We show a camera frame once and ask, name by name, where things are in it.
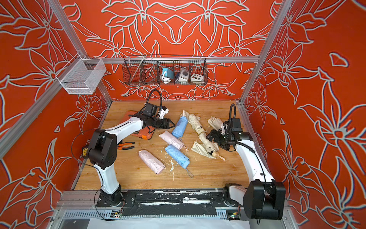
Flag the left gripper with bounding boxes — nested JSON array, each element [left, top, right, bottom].
[[151, 117, 176, 130]]

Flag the blue umbrella back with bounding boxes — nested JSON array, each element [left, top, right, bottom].
[[172, 116, 188, 138]]

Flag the blue umbrella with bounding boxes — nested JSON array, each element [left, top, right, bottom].
[[165, 145, 190, 169], [172, 116, 188, 138]]

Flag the beige umbrella back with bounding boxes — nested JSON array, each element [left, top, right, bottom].
[[208, 116, 228, 135]]

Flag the beige umbrella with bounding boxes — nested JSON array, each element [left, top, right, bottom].
[[181, 110, 207, 138], [208, 116, 228, 135], [198, 132, 226, 161]]

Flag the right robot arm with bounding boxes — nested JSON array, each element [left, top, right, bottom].
[[206, 104, 286, 223]]

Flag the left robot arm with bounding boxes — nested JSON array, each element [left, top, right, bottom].
[[84, 89, 175, 207]]

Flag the pink umbrella near case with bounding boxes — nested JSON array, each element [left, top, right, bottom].
[[159, 131, 189, 152]]

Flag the orange plastic tool case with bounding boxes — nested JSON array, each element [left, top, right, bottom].
[[120, 110, 155, 140]]

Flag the blue umbrella front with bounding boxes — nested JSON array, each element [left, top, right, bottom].
[[165, 145, 190, 169]]

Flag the pink umbrella near front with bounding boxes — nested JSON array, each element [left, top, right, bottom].
[[138, 150, 166, 175]]

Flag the white round-dial device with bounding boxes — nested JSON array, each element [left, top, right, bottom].
[[175, 68, 190, 83]]

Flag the blue white device in basket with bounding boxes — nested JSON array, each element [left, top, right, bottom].
[[160, 68, 174, 84]]

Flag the white box with dots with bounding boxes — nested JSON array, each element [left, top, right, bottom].
[[190, 73, 204, 84]]

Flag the orange black pliers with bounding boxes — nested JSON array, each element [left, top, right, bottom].
[[117, 142, 135, 150]]

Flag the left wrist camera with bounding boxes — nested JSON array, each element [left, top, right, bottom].
[[159, 106, 169, 119]]

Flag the black wire wall basket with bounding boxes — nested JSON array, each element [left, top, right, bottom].
[[123, 54, 208, 86]]

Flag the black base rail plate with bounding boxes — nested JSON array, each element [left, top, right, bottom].
[[96, 188, 249, 208]]

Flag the white mesh wall basket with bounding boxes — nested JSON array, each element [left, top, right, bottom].
[[56, 59, 106, 95]]

